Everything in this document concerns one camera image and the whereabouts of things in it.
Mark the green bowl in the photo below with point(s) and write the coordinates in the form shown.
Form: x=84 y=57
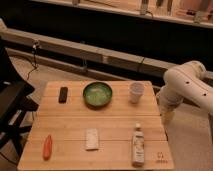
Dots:
x=97 y=94

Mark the orange carrot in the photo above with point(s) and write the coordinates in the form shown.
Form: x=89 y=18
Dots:
x=47 y=148

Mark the white sponge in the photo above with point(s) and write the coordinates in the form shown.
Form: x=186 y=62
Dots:
x=92 y=139

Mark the black chair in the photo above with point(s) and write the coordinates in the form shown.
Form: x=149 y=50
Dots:
x=14 y=102

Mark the black eraser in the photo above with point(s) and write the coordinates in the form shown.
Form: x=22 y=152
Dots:
x=63 y=94

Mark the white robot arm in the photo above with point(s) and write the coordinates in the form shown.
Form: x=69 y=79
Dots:
x=184 y=82

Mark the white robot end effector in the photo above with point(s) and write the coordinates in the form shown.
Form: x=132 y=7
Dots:
x=167 y=113

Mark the white dressing bottle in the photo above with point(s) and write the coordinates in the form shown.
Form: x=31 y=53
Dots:
x=138 y=156

